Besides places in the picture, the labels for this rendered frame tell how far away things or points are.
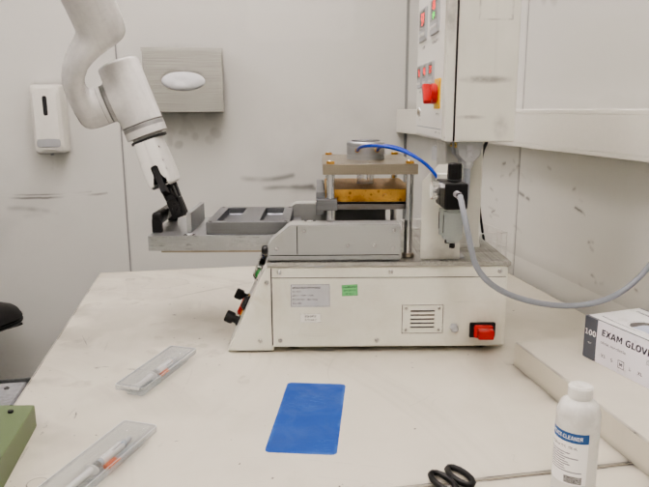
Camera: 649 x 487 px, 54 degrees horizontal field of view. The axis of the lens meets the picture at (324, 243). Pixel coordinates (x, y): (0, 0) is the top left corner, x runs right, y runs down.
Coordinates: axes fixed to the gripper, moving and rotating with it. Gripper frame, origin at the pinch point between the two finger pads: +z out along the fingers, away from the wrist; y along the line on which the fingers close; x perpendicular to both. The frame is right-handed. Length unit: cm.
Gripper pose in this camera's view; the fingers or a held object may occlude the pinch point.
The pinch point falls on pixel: (177, 207)
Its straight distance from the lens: 139.0
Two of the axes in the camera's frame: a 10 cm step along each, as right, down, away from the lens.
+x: 9.4, -3.4, -0.6
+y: 0.1, 2.0, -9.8
